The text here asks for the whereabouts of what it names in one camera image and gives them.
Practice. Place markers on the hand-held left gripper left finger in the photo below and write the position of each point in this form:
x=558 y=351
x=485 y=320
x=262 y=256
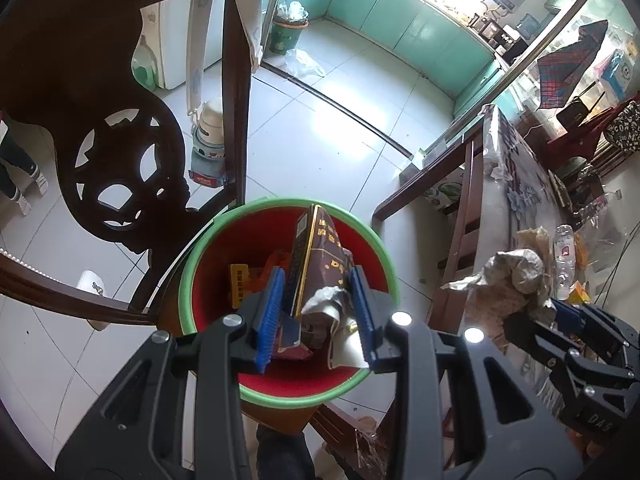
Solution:
x=267 y=325

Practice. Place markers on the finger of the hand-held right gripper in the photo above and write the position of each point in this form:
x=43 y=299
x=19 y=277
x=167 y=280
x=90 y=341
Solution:
x=595 y=321
x=535 y=332

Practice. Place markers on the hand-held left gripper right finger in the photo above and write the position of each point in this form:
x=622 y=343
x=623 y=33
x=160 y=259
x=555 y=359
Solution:
x=364 y=325

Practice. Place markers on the beige paper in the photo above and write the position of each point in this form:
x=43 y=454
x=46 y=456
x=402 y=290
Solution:
x=520 y=270

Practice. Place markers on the torn brown carton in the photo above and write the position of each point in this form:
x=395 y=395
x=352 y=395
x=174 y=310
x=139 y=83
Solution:
x=325 y=260

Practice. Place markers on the red bin with green rim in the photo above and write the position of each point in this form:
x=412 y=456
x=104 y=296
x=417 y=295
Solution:
x=225 y=240

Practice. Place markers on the green trash bin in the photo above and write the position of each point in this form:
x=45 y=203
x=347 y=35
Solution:
x=285 y=37

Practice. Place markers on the yellow packet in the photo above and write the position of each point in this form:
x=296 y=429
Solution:
x=580 y=291

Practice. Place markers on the orange plastic bag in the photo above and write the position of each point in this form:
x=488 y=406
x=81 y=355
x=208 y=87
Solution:
x=272 y=265

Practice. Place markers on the clear plastic bottle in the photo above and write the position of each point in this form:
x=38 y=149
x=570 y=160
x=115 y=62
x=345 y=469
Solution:
x=564 y=255

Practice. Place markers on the clear plastic wrapper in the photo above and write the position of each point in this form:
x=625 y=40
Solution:
x=369 y=435

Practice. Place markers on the person's dark trouser leg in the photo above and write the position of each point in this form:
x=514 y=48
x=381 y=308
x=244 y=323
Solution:
x=285 y=455

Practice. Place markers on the plain wooden chair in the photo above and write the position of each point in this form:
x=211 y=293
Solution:
x=465 y=220

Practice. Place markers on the table with floral tablecloth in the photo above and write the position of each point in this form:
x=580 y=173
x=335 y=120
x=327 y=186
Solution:
x=515 y=195

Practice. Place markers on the floral printed box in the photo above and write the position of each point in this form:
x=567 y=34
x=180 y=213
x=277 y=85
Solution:
x=445 y=197

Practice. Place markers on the red garment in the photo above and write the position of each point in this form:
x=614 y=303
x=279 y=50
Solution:
x=575 y=142

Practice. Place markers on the flask in blue carrier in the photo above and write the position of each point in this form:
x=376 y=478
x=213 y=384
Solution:
x=210 y=150

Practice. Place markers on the black white patterned bag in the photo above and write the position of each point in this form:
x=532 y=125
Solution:
x=625 y=127

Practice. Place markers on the black handbag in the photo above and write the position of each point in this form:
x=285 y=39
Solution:
x=576 y=112

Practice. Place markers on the blue white box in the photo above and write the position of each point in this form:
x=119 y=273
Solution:
x=616 y=75

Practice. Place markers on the plaid cloth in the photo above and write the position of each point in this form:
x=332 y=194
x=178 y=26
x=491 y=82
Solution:
x=570 y=70

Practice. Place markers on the white plastic bag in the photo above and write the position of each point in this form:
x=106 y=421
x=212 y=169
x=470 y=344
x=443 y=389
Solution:
x=305 y=62

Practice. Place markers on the white refrigerator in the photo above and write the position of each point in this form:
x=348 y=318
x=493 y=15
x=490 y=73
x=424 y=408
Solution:
x=172 y=45

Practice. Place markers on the teal kitchen cabinets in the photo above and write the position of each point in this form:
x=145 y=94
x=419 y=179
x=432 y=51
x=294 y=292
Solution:
x=400 y=15

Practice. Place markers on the white hanging cloth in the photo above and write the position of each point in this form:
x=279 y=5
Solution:
x=247 y=10

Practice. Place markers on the carved wooden chair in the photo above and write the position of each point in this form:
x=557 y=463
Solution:
x=60 y=85

